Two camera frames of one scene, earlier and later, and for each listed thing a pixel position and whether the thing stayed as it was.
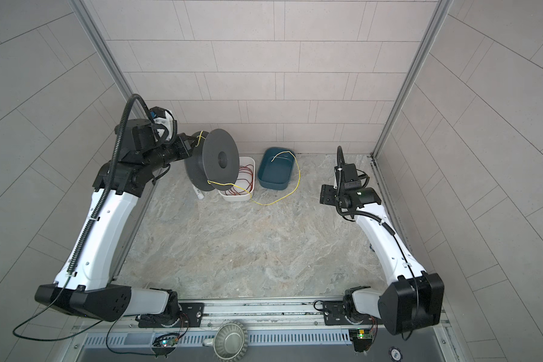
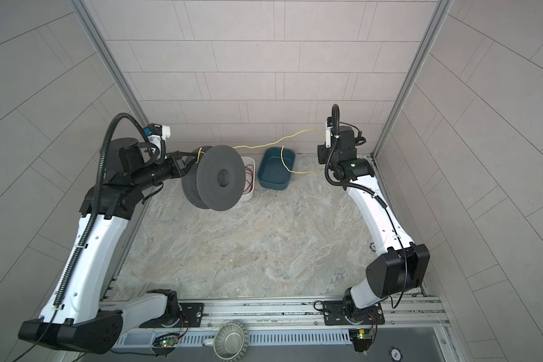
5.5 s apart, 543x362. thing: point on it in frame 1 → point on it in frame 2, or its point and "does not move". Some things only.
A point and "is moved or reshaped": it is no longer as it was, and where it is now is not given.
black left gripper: x=184 y=151 → x=176 y=168
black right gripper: x=326 y=193 → x=323 y=157
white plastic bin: x=243 y=188 does not move
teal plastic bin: x=276 y=168 does not move
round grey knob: x=230 y=342 does not move
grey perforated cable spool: x=214 y=162 is moved or reshaped
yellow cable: x=248 y=191 → x=281 y=151
